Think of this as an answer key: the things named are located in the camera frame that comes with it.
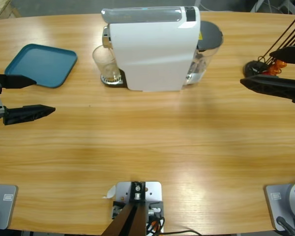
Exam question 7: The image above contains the clear drinking glass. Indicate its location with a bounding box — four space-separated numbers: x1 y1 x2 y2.
92 45 121 83

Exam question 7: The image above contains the white capsule coffee machine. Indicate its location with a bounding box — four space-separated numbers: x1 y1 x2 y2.
100 5 202 93

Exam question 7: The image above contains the orange coffee capsule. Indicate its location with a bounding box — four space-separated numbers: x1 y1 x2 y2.
267 65 281 76
272 60 288 69

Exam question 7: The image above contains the black capsule holder with rods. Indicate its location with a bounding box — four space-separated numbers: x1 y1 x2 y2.
243 16 295 79

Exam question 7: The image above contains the teal plastic tray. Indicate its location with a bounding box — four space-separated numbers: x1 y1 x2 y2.
4 43 78 89

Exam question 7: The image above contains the wooden pallet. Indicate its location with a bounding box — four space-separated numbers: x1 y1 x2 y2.
0 0 22 22

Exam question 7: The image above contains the white paper tape scrap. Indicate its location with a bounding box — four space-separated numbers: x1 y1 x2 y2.
102 185 117 199

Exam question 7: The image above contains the white metal frame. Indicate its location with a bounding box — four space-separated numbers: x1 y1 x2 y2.
250 0 295 14

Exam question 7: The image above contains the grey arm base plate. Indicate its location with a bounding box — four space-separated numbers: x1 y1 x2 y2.
264 181 295 232
0 184 18 231

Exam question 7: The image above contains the black base cable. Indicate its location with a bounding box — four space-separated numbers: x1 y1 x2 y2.
276 216 295 236

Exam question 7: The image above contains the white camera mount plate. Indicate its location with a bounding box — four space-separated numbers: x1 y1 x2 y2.
112 181 165 234

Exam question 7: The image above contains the dark camera post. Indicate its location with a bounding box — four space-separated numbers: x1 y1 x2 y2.
100 181 148 236

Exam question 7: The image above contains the orange and black cable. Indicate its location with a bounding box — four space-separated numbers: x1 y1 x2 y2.
146 216 166 234

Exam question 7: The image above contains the thin black power cable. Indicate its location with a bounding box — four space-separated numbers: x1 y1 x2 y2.
162 229 202 236

